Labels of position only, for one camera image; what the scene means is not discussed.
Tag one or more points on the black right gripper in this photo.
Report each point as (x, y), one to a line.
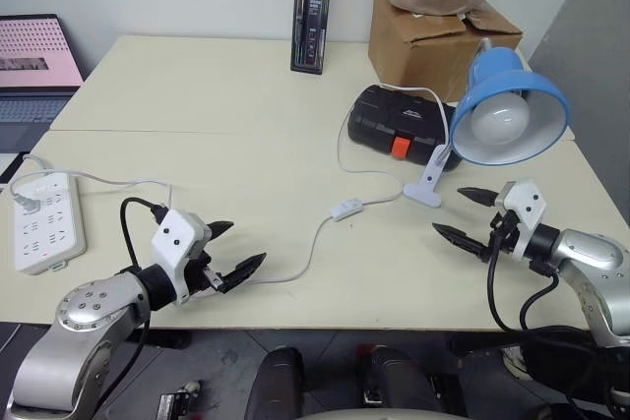
(503, 230)

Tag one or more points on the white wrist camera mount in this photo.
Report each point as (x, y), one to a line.
(529, 203)
(172, 238)

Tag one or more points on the brown cardboard box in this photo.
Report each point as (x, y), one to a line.
(408, 46)

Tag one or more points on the laptop with pink screen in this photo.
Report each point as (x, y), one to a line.
(34, 56)

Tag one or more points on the white light bulb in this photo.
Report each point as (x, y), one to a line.
(499, 117)

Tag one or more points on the black toothbrush package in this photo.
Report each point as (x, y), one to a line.
(312, 21)

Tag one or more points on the white sneaker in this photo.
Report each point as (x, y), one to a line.
(514, 361)

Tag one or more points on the blue clip desk lamp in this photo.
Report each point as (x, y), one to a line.
(497, 66)

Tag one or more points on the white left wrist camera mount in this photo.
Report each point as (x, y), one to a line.
(172, 238)

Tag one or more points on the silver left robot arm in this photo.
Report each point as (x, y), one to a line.
(83, 312)

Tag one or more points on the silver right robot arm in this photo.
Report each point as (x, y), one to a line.
(585, 248)

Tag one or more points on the black tool case orange latch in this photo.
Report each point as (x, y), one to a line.
(384, 115)

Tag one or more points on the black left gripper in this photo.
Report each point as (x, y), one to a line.
(204, 277)

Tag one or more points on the white power strip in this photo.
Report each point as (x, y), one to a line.
(49, 238)

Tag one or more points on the black caster wheel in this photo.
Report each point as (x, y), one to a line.
(179, 398)

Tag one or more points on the dark rounded shape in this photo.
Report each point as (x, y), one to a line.
(398, 380)
(275, 380)

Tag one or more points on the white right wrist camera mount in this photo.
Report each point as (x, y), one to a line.
(529, 203)

